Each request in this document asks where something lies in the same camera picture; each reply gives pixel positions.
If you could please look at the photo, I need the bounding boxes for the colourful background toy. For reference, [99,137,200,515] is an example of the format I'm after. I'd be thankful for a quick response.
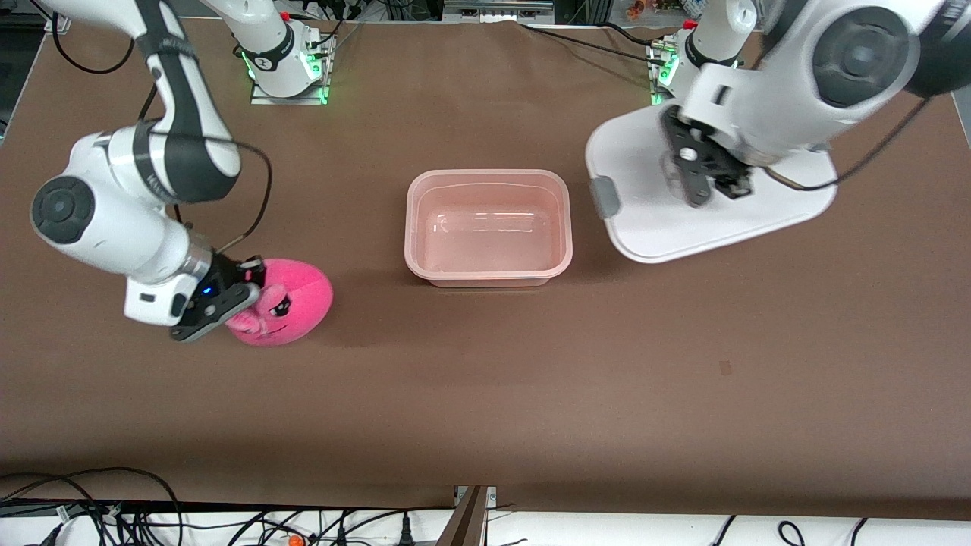
[626,0,685,20]

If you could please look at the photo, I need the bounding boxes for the white box lid grey clips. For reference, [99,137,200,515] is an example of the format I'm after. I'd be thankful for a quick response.
[585,105,840,265]

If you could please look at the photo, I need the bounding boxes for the brown table mat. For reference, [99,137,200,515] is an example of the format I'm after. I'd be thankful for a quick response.
[0,15,971,518]

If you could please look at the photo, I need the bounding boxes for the long black table cable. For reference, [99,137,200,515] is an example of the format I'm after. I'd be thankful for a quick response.
[519,23,668,67]

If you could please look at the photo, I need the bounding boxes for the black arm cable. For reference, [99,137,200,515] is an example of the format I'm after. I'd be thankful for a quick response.
[762,97,932,192]
[49,15,273,256]

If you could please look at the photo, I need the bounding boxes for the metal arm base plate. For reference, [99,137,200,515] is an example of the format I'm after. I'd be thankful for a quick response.
[649,42,683,108]
[250,34,332,106]

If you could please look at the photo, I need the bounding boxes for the aluminium frame profile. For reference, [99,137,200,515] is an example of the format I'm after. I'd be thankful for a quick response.
[443,0,556,24]

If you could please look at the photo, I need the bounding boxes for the large looping black cable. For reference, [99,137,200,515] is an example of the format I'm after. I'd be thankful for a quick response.
[0,467,184,546]

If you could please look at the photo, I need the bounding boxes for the short black table cable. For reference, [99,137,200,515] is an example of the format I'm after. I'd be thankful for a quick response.
[598,21,672,48]

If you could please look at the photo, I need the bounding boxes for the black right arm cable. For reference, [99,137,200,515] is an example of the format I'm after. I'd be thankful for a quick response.
[49,15,273,256]

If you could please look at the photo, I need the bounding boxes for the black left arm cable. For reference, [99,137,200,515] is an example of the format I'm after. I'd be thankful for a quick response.
[762,97,932,192]

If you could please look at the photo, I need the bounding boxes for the pink plush toy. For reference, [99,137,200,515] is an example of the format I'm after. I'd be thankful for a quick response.
[225,258,335,348]

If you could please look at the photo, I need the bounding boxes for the translucent plastic storage box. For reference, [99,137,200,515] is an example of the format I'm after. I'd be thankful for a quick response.
[404,168,574,289]

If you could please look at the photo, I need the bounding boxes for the metal table frame bracket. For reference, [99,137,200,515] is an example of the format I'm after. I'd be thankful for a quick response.
[438,485,498,546]

